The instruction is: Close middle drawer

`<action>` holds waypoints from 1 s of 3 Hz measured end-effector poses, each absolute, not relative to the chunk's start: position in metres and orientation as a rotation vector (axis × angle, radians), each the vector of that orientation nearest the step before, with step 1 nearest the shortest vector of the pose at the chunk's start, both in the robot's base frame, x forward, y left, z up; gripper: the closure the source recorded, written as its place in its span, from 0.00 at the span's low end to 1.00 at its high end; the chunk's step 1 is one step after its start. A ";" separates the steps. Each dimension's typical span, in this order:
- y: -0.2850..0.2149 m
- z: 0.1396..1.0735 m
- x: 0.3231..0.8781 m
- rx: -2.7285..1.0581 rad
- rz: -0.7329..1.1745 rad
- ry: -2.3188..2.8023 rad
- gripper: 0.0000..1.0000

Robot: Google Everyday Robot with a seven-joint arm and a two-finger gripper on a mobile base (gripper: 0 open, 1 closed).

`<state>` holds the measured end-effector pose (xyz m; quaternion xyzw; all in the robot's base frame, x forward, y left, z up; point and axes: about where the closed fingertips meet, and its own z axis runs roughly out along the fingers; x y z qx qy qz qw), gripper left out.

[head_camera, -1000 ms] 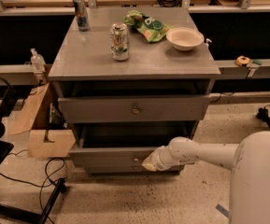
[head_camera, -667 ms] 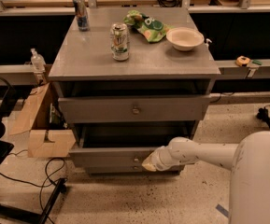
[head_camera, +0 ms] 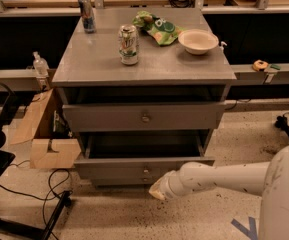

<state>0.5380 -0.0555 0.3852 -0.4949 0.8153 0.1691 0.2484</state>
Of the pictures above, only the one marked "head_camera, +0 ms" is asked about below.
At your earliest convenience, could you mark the white bowl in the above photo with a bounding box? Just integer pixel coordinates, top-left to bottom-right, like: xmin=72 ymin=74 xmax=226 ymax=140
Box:
xmin=178 ymin=29 xmax=218 ymax=55

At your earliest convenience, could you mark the small white pump bottle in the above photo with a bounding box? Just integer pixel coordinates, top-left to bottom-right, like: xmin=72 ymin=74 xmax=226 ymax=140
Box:
xmin=220 ymin=41 xmax=227 ymax=53

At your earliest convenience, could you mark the grey top drawer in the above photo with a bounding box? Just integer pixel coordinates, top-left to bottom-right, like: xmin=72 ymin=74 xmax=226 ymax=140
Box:
xmin=63 ymin=102 xmax=225 ymax=132

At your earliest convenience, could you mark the grey wooden drawer cabinet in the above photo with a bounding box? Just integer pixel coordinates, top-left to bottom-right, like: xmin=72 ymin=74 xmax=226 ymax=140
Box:
xmin=51 ymin=6 xmax=237 ymax=187

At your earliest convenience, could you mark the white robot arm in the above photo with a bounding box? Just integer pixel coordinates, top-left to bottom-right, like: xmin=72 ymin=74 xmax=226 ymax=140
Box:
xmin=149 ymin=146 xmax=289 ymax=240

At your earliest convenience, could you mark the black stand leg right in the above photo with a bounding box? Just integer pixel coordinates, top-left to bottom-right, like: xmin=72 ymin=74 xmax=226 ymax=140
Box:
xmin=274 ymin=116 xmax=289 ymax=138

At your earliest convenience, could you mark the green white soda can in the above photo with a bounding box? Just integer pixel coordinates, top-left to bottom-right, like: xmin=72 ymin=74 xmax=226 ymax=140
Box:
xmin=118 ymin=24 xmax=139 ymax=65

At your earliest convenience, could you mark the green chip bag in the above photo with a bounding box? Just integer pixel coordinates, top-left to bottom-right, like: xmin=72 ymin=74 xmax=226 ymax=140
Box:
xmin=132 ymin=11 xmax=183 ymax=46

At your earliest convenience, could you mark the clear plastic bottle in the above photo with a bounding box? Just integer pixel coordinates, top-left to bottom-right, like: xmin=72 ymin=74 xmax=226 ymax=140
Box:
xmin=33 ymin=51 xmax=49 ymax=77

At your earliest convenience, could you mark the grey drawer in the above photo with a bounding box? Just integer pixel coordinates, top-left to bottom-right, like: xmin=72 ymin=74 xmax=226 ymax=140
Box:
xmin=74 ymin=131 xmax=214 ymax=185
xmin=63 ymin=102 xmax=225 ymax=132

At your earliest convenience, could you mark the open cardboard box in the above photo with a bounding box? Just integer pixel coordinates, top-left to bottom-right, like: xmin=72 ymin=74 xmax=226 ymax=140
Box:
xmin=10 ymin=89 xmax=80 ymax=169

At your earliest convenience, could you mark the blue silver drink can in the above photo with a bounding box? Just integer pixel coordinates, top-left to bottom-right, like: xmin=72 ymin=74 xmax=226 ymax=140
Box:
xmin=78 ymin=0 xmax=96 ymax=33

